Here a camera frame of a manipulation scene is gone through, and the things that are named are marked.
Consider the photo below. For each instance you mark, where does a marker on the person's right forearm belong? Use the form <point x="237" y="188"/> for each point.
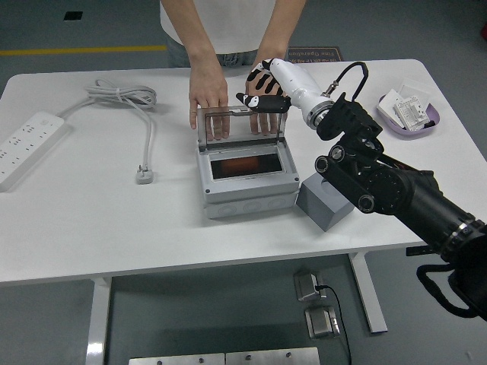
<point x="190" y="34"/>

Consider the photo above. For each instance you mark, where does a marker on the dark printed floor sign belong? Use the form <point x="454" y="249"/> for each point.
<point x="319" y="53"/>

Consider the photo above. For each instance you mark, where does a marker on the red object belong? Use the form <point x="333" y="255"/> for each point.
<point x="484" y="34"/>

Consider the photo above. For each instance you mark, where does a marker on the grey cube holder block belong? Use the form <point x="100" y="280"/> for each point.
<point x="316" y="209"/>

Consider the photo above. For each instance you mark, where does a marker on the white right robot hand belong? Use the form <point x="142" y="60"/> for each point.
<point x="300" y="87"/>

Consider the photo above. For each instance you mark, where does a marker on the black table control panel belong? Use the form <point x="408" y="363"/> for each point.
<point x="414" y="251"/>

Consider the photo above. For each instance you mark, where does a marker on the person's right hand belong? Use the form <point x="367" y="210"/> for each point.
<point x="207" y="91"/>

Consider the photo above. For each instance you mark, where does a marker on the orange cylindrical battery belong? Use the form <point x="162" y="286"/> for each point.
<point x="239" y="165"/>

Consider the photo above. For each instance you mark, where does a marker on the clear plastic packet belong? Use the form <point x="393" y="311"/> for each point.
<point x="416" y="89"/>

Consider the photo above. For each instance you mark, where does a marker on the grey electrical enclosure box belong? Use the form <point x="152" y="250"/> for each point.
<point x="247" y="192"/>

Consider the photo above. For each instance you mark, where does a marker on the silver floor socket box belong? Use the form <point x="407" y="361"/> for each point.
<point x="306" y="285"/>
<point x="321" y="323"/>

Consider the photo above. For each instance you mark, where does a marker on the white switch panel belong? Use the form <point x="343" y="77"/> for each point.
<point x="411" y="112"/>

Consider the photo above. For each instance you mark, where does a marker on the white power strip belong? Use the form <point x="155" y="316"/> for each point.
<point x="26" y="144"/>

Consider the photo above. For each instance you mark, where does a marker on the person's left forearm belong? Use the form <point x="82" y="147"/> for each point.
<point x="279" y="30"/>

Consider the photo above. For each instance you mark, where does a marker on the black square floor marker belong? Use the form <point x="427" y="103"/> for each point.
<point x="73" y="16"/>

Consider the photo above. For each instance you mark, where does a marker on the person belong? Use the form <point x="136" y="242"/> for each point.
<point x="236" y="26"/>

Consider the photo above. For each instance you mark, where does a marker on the person's left hand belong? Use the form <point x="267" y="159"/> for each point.
<point x="264" y="121"/>

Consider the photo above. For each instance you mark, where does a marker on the purple plastic tray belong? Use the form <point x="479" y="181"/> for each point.
<point x="414" y="134"/>

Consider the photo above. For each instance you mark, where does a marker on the small black part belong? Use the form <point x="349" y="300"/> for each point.
<point x="430" y="124"/>

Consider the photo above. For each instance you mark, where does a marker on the transparent hinged box lid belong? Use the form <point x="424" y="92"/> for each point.
<point x="236" y="129"/>

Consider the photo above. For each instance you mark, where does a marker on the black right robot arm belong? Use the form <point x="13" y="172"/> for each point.
<point x="418" y="197"/>

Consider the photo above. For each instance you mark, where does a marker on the grey metal plate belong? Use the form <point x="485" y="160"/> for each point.
<point x="175" y="360"/>
<point x="272" y="357"/>

